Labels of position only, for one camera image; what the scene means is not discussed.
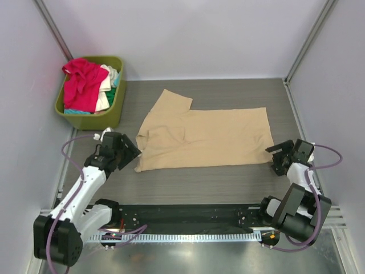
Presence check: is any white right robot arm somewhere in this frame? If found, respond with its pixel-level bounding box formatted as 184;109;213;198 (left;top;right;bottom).
257;139;332;246

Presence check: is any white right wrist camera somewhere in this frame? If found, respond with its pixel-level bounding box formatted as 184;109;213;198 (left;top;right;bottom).
307;142;315;163

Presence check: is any beige t shirt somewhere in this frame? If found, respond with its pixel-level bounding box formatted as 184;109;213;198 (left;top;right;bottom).
135;89;274;172

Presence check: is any left aluminium corner post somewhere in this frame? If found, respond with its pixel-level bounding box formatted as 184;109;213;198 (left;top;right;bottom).
33;0;73;61

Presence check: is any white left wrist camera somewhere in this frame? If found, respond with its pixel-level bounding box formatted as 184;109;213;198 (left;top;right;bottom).
93;127;114;142

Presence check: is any white slotted cable duct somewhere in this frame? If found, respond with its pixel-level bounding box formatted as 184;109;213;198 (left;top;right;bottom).
86;231;262;244

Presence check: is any right aluminium corner post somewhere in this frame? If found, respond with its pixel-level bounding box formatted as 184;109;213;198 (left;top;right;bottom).
283;0;338;86

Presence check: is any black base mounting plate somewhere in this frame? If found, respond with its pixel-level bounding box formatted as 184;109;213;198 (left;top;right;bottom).
93;204;280;245

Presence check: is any green t shirt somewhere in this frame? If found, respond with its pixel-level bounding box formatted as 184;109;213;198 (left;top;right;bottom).
105;87;116;107

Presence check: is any aluminium corner post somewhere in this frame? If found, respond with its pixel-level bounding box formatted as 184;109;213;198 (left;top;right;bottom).
33;0;73;61
283;0;338;86

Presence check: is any cream t shirt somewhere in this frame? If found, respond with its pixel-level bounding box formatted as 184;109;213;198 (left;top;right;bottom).
95;65;120;112

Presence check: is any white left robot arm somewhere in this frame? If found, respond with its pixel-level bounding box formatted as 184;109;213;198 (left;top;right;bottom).
33;129;141;267

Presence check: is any aluminium frame rail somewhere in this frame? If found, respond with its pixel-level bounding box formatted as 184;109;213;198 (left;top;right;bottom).
38;207;347;232

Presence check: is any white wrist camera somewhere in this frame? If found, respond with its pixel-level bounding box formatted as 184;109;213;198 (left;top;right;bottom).
93;127;114;142
307;142;315;163

